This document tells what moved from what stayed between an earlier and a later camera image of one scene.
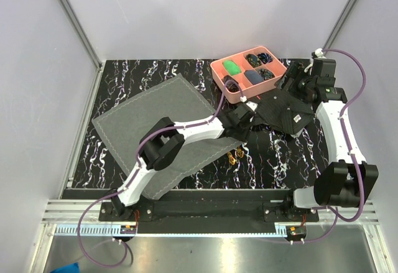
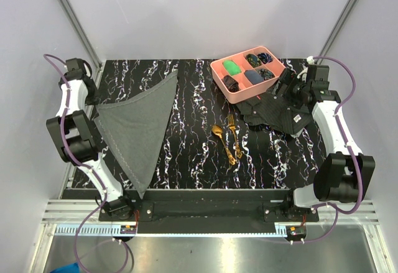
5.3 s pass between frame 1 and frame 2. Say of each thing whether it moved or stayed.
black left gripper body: moved
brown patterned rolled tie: stayed
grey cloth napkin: moved
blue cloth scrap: stayed
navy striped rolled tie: stayed
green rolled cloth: stayed
